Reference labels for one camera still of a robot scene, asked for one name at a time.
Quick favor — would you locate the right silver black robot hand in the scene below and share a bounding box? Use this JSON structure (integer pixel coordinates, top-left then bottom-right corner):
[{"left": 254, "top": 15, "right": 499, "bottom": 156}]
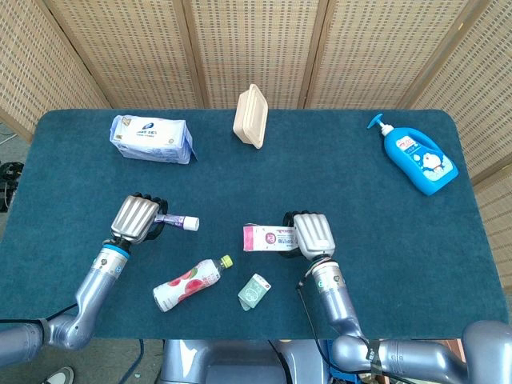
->
[{"left": 279, "top": 210, "right": 336, "bottom": 260}]

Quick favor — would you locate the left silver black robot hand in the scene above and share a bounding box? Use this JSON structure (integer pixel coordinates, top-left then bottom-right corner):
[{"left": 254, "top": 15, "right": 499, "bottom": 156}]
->
[{"left": 110, "top": 193, "right": 170, "bottom": 246}]

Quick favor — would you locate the purple toothpaste tube white cap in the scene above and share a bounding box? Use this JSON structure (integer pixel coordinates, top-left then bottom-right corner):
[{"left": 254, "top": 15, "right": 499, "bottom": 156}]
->
[{"left": 154, "top": 214, "right": 200, "bottom": 232}]

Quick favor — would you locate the white pink toothpaste box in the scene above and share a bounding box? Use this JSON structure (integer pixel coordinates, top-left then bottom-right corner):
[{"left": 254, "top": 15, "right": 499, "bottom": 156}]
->
[{"left": 242, "top": 223, "right": 299, "bottom": 253}]

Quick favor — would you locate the teal table cloth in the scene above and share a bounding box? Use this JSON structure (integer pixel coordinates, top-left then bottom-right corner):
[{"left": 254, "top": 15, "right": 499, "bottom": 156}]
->
[{"left": 0, "top": 108, "right": 510, "bottom": 341}]

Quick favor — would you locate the blue white wet wipes pack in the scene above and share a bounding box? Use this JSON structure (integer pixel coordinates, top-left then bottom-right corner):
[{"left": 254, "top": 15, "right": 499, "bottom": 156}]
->
[{"left": 108, "top": 114, "right": 198, "bottom": 165}]

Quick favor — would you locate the green tissue pack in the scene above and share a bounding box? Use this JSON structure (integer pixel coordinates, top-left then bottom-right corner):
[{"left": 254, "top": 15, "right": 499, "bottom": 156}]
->
[{"left": 237, "top": 273, "right": 272, "bottom": 312}]

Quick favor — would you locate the peach drink bottle green cap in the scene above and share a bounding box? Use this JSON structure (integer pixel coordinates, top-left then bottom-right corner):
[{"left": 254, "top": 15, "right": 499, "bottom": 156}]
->
[{"left": 152, "top": 254, "right": 234, "bottom": 313}]

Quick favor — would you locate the blue pump lotion bottle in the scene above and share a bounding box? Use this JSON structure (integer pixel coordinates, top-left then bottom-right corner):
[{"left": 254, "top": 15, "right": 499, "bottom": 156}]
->
[{"left": 366, "top": 113, "right": 459, "bottom": 197}]

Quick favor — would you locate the black floor equipment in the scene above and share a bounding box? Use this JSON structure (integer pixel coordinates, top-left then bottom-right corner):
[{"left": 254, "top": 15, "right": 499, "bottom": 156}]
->
[{"left": 0, "top": 161, "right": 24, "bottom": 213}]

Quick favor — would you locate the beige plastic food container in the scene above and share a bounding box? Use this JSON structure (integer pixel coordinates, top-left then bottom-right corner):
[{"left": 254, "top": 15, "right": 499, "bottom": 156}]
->
[{"left": 232, "top": 83, "right": 268, "bottom": 150}]

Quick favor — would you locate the grey robot torso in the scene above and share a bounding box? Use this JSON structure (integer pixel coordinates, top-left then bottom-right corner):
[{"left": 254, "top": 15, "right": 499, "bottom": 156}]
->
[{"left": 159, "top": 338, "right": 333, "bottom": 384}]

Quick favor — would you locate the bamboo folding screen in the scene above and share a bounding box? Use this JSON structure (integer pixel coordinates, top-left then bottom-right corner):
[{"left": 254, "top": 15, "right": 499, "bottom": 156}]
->
[{"left": 0, "top": 0, "right": 512, "bottom": 297}]

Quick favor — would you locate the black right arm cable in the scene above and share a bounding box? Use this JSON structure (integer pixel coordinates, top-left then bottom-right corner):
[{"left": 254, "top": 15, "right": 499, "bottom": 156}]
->
[{"left": 295, "top": 279, "right": 375, "bottom": 379}]

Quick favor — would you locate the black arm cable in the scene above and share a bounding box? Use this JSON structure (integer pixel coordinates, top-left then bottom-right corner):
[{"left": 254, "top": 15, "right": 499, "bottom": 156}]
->
[
  {"left": 0, "top": 302, "right": 78, "bottom": 324},
  {"left": 295, "top": 279, "right": 375, "bottom": 379}
]

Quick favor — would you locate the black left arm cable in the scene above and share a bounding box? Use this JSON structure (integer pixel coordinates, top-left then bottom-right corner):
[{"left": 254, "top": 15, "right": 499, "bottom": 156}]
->
[{"left": 0, "top": 302, "right": 78, "bottom": 324}]

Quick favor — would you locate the dark floor cable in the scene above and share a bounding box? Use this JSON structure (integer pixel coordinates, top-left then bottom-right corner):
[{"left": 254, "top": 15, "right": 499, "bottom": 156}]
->
[{"left": 118, "top": 338, "right": 146, "bottom": 384}]

